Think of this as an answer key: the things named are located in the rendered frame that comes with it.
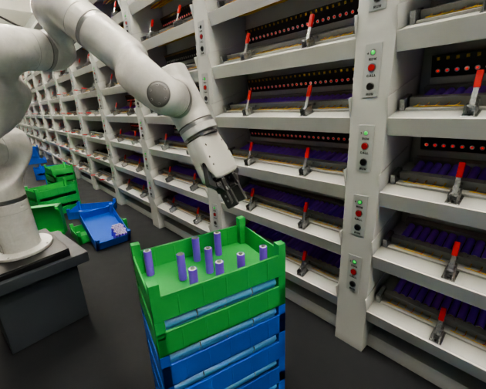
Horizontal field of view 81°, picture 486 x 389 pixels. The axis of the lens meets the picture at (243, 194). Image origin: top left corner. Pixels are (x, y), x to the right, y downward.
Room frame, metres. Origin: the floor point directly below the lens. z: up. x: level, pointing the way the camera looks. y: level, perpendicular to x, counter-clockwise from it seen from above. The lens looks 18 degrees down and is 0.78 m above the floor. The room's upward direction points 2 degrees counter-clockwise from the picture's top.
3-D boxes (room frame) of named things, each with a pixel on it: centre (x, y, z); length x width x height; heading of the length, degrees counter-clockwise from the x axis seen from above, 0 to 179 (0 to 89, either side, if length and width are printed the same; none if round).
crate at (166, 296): (0.58, 0.09, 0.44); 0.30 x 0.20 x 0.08; 119
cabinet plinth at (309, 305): (1.62, 0.28, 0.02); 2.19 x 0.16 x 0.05; 42
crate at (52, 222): (1.73, 1.35, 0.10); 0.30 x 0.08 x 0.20; 106
